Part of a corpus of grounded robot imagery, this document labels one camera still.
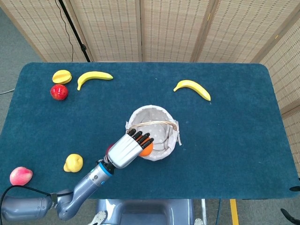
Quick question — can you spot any wicker basket with floral liner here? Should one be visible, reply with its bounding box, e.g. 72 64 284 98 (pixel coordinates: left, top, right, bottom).
125 105 183 162

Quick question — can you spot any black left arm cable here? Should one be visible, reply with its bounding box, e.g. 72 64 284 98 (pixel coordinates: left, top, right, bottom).
0 185 58 205

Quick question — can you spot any black stand pole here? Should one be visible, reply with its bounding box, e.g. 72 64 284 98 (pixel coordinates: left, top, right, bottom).
58 0 91 63

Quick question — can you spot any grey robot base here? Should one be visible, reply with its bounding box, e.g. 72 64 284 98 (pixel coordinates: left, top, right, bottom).
90 198 208 225

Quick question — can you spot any blue table cloth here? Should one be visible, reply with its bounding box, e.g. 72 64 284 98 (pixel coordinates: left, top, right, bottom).
0 62 300 200

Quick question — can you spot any thin black hanging cable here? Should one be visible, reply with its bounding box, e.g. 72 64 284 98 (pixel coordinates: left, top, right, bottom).
55 0 75 63

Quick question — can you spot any yellow banana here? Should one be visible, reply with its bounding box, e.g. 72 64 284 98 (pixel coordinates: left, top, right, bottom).
77 71 114 91
173 80 211 102

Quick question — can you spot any orange fruit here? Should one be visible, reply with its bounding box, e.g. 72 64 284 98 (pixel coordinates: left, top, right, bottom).
137 138 154 157

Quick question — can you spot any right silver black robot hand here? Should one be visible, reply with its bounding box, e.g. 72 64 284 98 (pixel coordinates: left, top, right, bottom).
280 179 300 222

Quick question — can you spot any red apple top left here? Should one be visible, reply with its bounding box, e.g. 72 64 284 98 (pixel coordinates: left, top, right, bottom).
50 84 69 101

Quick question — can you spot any pink peach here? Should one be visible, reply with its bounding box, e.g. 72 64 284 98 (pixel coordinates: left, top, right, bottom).
9 166 34 187

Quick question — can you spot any yellow floor tape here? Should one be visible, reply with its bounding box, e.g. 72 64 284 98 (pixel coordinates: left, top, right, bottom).
229 199 240 225

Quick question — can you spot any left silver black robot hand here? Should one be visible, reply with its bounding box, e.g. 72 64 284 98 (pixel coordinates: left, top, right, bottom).
107 128 155 169

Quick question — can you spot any yellow starfruit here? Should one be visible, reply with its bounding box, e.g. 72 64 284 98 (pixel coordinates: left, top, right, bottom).
52 69 73 85

